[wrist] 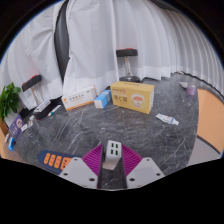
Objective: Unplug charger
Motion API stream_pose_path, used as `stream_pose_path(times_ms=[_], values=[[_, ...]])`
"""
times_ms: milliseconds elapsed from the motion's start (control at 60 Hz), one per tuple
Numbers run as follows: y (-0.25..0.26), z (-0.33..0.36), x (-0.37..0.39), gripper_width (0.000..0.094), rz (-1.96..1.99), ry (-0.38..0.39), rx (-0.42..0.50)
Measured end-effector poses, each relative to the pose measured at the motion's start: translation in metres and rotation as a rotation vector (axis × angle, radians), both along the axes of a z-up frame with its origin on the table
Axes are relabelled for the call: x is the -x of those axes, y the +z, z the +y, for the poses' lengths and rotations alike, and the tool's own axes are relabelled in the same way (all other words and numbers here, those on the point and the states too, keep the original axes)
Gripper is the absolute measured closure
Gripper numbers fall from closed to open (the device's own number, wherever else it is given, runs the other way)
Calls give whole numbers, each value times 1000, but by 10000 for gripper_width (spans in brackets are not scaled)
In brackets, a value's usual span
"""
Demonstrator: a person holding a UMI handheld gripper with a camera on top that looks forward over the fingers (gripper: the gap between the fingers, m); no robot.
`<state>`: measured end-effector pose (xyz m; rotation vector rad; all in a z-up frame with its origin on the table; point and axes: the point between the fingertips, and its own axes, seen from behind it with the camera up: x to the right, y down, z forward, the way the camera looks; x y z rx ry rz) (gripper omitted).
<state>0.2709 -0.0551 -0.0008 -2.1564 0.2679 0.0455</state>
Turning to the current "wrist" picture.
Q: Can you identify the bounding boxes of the white orange flat box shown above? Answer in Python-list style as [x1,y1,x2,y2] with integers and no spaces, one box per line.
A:
[61,85,98,112]

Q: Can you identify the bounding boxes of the small purple cup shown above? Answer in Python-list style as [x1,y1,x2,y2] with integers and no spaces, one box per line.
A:
[186,83,197,97]

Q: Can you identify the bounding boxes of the black tray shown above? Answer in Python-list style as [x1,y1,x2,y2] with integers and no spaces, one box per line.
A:
[32,104,54,120]

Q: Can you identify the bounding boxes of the white block charger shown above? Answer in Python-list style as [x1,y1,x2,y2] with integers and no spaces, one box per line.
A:
[102,140,123,171]

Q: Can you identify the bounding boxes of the white squeeze tube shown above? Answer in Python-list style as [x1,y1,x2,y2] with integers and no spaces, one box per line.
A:
[155,113,180,126]

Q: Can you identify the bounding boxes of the white curtain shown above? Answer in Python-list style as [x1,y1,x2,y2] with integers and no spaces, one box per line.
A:
[62,0,224,98]
[0,3,66,111]

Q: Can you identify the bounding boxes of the white pen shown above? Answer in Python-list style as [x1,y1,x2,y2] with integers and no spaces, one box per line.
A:
[46,104,63,117]

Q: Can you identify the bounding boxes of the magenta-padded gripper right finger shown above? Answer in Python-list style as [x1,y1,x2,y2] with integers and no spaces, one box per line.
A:
[121,143,165,190]

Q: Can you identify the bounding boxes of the yellow carton box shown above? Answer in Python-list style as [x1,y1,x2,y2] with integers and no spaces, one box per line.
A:
[110,80,156,115]

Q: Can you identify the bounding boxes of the small blue white box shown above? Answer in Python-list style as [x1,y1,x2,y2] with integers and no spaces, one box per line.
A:
[93,89,113,110]

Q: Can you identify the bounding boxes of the black stool with red seat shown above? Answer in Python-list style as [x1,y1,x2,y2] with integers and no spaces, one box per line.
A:
[115,48,142,83]
[21,74,43,106]

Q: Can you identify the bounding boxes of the white striped box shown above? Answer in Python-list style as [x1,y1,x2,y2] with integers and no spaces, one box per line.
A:
[33,99,52,114]

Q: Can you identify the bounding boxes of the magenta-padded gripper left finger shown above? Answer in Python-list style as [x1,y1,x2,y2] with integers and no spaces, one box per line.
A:
[59,143,104,189]

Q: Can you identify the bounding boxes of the small clear box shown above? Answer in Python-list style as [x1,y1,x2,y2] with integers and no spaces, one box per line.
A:
[27,115,36,128]

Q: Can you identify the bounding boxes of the green potted plant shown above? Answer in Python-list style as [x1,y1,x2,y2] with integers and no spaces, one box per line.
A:
[0,82,22,126]

